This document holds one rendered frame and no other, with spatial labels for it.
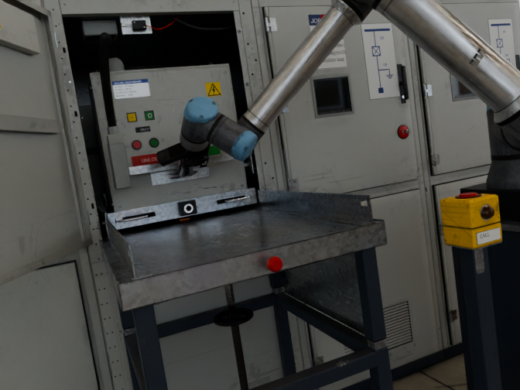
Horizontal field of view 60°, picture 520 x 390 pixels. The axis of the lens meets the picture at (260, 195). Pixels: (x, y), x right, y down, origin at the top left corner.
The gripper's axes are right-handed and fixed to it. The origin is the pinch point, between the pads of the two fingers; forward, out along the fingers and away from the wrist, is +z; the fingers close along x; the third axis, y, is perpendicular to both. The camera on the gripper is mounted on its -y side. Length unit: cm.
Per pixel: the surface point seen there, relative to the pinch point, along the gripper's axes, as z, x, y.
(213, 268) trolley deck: -49, -50, -11
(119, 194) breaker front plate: 6.4, -0.7, -20.5
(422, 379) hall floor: 46, -91, 88
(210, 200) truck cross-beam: 8.9, -7.6, 10.5
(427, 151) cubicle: 4, -5, 110
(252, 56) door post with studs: -19, 34, 34
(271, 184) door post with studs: 5.3, -7.4, 33.8
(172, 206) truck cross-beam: 8.9, -7.4, -3.5
